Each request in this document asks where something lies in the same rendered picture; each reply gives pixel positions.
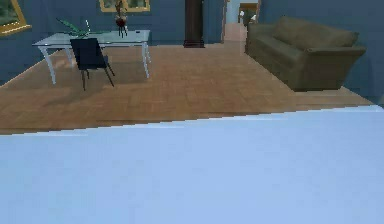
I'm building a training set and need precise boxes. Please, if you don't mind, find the olive green sofa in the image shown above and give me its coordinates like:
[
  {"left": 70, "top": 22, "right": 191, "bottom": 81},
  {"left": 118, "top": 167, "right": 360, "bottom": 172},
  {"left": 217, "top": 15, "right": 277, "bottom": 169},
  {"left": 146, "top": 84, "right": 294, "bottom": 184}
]
[{"left": 244, "top": 15, "right": 367, "bottom": 93}]

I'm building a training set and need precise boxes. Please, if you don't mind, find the pale blue table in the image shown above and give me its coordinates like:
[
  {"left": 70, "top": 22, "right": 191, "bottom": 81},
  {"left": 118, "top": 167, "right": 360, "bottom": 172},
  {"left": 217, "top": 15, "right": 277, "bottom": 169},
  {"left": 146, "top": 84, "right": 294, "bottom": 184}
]
[{"left": 0, "top": 105, "right": 384, "bottom": 224}]

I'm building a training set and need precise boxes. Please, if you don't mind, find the glass table with white legs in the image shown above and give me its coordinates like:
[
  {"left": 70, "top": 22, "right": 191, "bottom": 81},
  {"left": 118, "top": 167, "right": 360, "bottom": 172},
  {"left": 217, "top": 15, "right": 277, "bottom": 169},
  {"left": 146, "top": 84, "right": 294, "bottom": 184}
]
[{"left": 32, "top": 29, "right": 152, "bottom": 86}]

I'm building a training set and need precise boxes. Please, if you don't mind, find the green leafy plant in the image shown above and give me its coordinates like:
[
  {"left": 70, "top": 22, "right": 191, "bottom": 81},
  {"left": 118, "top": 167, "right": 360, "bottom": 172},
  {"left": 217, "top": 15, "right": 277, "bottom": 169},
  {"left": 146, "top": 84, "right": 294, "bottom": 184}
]
[{"left": 55, "top": 17, "right": 105, "bottom": 38}]

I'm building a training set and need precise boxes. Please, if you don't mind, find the dark blue chair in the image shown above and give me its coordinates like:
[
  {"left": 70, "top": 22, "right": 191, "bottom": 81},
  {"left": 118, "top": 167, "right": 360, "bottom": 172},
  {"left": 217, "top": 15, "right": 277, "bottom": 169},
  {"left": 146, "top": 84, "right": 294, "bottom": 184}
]
[{"left": 69, "top": 37, "right": 116, "bottom": 92}]

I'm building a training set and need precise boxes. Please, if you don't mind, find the gold framed wall picture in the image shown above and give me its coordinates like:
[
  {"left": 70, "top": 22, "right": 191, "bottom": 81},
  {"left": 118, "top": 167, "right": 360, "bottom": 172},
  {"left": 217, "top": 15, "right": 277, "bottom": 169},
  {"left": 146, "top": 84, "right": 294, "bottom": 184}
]
[
  {"left": 0, "top": 0, "right": 33, "bottom": 37},
  {"left": 98, "top": 0, "right": 151, "bottom": 14}
]

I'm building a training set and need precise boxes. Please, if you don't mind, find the dark red vase with plant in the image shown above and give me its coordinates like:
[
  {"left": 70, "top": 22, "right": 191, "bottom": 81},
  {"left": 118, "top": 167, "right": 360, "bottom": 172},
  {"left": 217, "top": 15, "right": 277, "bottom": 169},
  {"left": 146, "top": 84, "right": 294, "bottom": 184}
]
[{"left": 114, "top": 0, "right": 129, "bottom": 38}]

